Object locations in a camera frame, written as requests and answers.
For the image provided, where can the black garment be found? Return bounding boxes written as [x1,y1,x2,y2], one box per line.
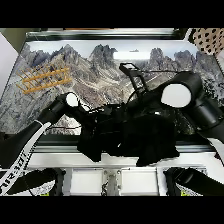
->
[77,102,181,168]

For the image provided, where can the white perforated basket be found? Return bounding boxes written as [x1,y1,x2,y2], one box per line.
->
[188,28,224,56]

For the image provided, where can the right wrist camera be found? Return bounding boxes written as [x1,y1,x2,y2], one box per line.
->
[118,61,148,98]

